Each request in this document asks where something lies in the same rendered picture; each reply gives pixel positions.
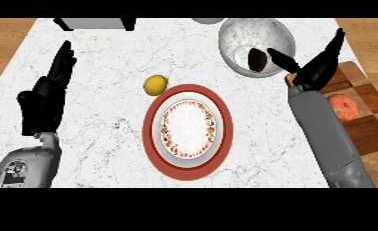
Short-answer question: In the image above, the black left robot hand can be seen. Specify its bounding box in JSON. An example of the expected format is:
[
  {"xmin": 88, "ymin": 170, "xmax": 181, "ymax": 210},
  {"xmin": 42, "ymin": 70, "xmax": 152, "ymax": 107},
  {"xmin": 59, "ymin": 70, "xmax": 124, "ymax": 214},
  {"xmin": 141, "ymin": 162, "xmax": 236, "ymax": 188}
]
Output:
[{"xmin": 16, "ymin": 40, "xmax": 78, "ymax": 137}]

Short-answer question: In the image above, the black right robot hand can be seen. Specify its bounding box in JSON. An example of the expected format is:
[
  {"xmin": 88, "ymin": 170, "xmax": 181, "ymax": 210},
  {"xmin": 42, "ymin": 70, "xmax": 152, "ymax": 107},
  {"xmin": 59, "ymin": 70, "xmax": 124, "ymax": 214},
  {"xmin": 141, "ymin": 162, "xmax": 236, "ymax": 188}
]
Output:
[{"xmin": 265, "ymin": 27, "xmax": 347, "ymax": 93}]

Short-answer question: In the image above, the dark brown croissant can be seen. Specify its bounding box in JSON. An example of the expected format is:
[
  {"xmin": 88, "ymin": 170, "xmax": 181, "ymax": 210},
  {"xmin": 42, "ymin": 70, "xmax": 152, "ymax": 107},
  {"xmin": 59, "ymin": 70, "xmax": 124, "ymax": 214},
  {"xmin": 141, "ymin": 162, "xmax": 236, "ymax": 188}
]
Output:
[{"xmin": 246, "ymin": 47, "xmax": 270, "ymax": 73}]

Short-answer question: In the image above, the grey speckled bowl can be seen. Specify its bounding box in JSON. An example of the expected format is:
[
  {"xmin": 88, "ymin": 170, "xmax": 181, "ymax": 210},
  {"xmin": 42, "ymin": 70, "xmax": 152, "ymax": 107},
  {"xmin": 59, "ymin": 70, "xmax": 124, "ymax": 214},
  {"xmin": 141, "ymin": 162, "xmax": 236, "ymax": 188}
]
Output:
[{"xmin": 217, "ymin": 18, "xmax": 298, "ymax": 79}]

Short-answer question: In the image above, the white plate with floral rim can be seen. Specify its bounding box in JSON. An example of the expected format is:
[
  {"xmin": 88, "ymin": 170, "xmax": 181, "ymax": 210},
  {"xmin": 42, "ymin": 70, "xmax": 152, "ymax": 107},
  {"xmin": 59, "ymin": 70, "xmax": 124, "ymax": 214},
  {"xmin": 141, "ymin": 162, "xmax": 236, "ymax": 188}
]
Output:
[{"xmin": 150, "ymin": 91, "xmax": 225, "ymax": 169}]

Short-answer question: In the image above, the orange tomato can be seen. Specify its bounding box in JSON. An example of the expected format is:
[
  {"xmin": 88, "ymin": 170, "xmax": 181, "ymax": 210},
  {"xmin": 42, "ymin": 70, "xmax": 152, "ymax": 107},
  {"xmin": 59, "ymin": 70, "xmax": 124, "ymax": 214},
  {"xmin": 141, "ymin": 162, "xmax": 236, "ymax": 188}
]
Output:
[{"xmin": 326, "ymin": 93, "xmax": 360, "ymax": 123}]

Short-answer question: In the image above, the yellow lemon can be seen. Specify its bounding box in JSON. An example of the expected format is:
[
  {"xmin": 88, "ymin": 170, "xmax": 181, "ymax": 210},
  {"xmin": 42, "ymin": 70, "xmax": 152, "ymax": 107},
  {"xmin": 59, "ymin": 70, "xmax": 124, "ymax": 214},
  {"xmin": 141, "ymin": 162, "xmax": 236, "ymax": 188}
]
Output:
[{"xmin": 141, "ymin": 74, "xmax": 171, "ymax": 97}]

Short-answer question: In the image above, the red round placemat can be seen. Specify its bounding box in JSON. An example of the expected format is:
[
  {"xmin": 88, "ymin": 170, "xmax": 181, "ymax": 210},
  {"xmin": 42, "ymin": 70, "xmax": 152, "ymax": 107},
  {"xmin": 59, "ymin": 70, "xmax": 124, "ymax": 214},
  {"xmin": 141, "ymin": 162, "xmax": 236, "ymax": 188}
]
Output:
[{"xmin": 140, "ymin": 83, "xmax": 234, "ymax": 182}]

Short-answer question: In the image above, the grey appliance with black legs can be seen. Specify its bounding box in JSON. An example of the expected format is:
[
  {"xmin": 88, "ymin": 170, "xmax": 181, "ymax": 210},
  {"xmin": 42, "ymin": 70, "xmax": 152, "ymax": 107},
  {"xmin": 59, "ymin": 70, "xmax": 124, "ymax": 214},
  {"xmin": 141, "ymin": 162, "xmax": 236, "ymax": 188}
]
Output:
[{"xmin": 51, "ymin": 18, "xmax": 138, "ymax": 32}]

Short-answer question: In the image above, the grey round object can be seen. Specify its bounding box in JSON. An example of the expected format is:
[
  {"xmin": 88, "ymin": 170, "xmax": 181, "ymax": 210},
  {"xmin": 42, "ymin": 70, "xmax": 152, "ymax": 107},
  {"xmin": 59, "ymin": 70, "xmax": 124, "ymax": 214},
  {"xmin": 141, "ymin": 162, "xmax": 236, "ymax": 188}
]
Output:
[{"xmin": 190, "ymin": 18, "xmax": 227, "ymax": 26}]

